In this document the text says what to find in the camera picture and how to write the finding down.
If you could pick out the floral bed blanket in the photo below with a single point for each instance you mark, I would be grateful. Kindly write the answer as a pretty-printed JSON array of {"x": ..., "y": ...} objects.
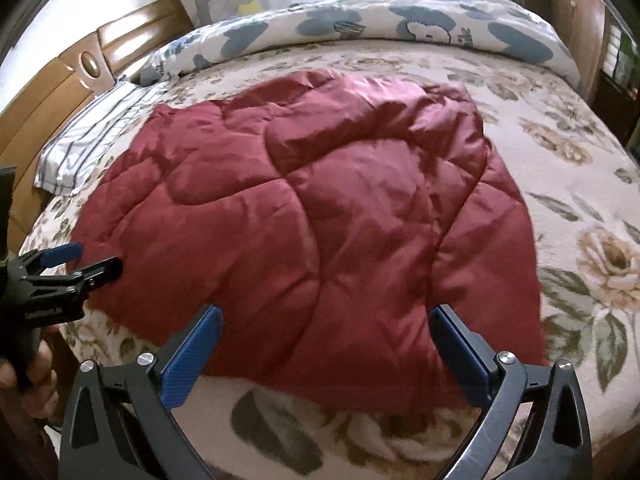
[{"x": 575, "y": 170}]

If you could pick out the dark shelf unit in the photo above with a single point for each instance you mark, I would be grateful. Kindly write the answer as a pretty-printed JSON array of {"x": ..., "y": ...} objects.
[{"x": 620, "y": 75}]

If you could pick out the wooden headboard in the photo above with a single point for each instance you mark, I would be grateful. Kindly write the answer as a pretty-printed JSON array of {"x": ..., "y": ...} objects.
[{"x": 60, "y": 90}]

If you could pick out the person's left hand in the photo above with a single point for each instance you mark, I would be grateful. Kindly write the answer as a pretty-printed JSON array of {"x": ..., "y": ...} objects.
[{"x": 45, "y": 365}]

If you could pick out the wooden wardrobe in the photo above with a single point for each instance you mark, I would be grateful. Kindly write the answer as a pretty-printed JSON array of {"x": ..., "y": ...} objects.
[{"x": 575, "y": 10}]

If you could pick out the dark red quilted jacket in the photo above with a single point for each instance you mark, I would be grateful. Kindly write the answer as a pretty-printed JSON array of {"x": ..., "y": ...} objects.
[{"x": 310, "y": 220}]

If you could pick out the striped white pillow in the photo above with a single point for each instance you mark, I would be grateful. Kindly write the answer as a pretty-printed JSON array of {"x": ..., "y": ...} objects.
[{"x": 90, "y": 140}]

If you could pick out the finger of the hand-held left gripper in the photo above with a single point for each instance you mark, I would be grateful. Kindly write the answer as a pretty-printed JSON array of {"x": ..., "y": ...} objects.
[
  {"x": 60, "y": 254},
  {"x": 100, "y": 271}
]

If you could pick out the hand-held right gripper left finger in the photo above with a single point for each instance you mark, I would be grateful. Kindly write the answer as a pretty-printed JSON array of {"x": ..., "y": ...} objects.
[{"x": 192, "y": 355}]

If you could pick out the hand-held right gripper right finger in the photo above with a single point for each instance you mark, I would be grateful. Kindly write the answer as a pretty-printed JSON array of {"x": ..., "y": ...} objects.
[{"x": 460, "y": 355}]

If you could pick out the blue and white printed quilt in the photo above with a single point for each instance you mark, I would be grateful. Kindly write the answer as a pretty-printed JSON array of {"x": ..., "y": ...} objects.
[{"x": 400, "y": 25}]

